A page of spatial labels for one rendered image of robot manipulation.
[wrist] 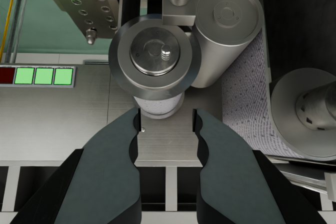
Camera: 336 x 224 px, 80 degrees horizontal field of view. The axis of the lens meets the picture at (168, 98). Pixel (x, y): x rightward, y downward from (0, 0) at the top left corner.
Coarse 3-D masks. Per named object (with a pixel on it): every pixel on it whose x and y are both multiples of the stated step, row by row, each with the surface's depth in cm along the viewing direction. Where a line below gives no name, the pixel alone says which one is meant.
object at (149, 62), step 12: (144, 36) 30; (156, 36) 30; (168, 36) 30; (132, 48) 30; (144, 48) 30; (156, 48) 30; (132, 60) 30; (144, 60) 30; (156, 60) 30; (168, 60) 30; (144, 72) 30; (156, 72) 29
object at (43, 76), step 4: (40, 68) 64; (44, 68) 64; (48, 68) 64; (52, 68) 64; (36, 72) 64; (40, 72) 64; (44, 72) 64; (48, 72) 64; (36, 76) 63; (40, 76) 63; (44, 76) 63; (48, 76) 63; (36, 80) 63; (40, 80) 63; (44, 80) 63; (48, 80) 63
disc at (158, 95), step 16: (144, 16) 33; (160, 16) 33; (192, 32) 33; (112, 48) 32; (192, 48) 32; (112, 64) 31; (192, 64) 32; (128, 80) 31; (192, 80) 31; (144, 96) 30; (160, 96) 31
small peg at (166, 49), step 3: (162, 45) 27; (165, 45) 27; (168, 45) 27; (162, 48) 27; (165, 48) 27; (168, 48) 27; (162, 51) 27; (165, 51) 27; (168, 51) 27; (162, 54) 28; (165, 54) 27; (168, 54) 27; (162, 57) 29; (165, 57) 28; (168, 57) 29; (165, 60) 29
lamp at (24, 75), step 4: (20, 68) 64; (24, 68) 64; (28, 68) 64; (32, 68) 64; (20, 72) 63; (24, 72) 63; (28, 72) 63; (32, 72) 64; (16, 76) 63; (20, 76) 63; (24, 76) 63; (28, 76) 63; (16, 80) 63; (20, 80) 63; (24, 80) 63; (28, 80) 63
